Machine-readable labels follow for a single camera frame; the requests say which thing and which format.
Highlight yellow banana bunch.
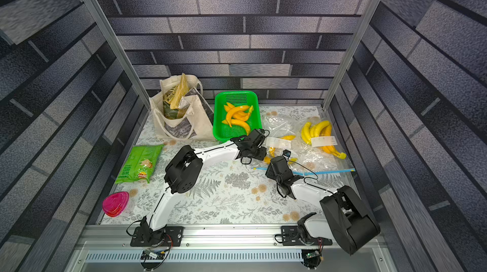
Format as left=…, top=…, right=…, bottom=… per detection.
left=301, top=121, right=347, bottom=160
left=264, top=135, right=295, bottom=164

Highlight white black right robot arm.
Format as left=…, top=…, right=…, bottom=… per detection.
left=266, top=160, right=380, bottom=255

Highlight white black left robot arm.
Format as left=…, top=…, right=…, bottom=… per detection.
left=141, top=129, right=266, bottom=231

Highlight beige canvas tote bag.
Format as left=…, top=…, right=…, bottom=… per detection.
left=150, top=81, right=214, bottom=141

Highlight green chips bag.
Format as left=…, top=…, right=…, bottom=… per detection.
left=115, top=145, right=164, bottom=184

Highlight green plastic basket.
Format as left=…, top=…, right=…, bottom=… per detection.
left=213, top=91, right=262, bottom=142

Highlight snack packets in tote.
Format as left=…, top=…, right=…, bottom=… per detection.
left=160, top=74, right=199, bottom=120

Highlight right circuit board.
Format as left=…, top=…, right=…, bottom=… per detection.
left=301, top=249, right=322, bottom=270

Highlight circuit board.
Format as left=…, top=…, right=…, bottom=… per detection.
left=140, top=249, right=171, bottom=271
left=301, top=249, right=322, bottom=270

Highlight pink plastic container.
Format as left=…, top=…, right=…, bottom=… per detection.
left=102, top=192, right=130, bottom=217

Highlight left circuit board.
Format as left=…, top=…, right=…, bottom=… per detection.
left=140, top=249, right=171, bottom=271

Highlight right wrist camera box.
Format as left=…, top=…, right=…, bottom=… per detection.
left=269, top=156, right=294, bottom=181

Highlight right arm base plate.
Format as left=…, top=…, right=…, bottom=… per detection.
left=275, top=225, right=332, bottom=247

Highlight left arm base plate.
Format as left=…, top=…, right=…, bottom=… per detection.
left=130, top=226, right=185, bottom=247

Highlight aluminium front rail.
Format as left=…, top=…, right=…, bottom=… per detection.
left=65, top=225, right=396, bottom=271

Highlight aluminium frame post right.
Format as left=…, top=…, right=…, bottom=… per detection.
left=322, top=0, right=381, bottom=112

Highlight aluminium frame post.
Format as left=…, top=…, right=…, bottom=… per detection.
left=82, top=0, right=150, bottom=110
left=322, top=0, right=381, bottom=112

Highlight aluminium frame post left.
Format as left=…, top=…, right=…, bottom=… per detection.
left=82, top=0, right=150, bottom=110

